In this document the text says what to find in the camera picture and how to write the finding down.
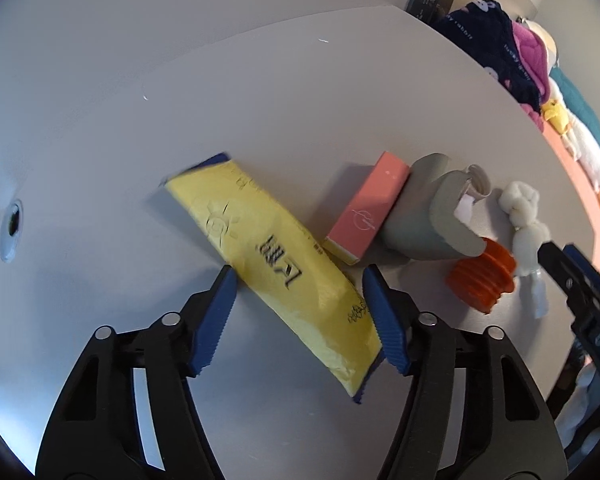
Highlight navy printed blanket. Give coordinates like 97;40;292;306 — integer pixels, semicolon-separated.
437;0;544;111

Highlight yellow snack packet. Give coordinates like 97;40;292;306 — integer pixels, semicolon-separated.
162;152;386;405

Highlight pink fleece blanket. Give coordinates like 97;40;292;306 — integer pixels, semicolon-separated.
511;20;554;134

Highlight teal pillow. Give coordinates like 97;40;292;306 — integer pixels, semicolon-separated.
550;66;600;162

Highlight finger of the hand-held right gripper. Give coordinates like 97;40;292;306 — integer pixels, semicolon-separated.
561;243;600;307
537;242;589;312

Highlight orange ribbed silicone cup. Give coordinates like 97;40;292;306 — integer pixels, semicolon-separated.
446;237;517;315

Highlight white goose plush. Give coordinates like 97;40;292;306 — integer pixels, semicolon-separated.
550;80;600;221

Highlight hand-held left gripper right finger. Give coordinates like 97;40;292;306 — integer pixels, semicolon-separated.
362;263;569;480

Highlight yellow duck plush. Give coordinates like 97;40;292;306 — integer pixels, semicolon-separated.
540;97;571;136

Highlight small black box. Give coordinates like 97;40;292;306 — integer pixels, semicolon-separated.
406;0;455;24

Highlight round table cable grommet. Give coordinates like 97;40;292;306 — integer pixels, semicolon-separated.
0;199;25;264

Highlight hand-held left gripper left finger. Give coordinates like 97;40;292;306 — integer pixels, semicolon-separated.
36;264;239;480

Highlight orange bed sheet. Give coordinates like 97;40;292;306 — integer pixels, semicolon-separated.
542;125;600;252

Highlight pink cardboard box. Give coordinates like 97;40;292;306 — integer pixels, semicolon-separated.
322;150;411;266

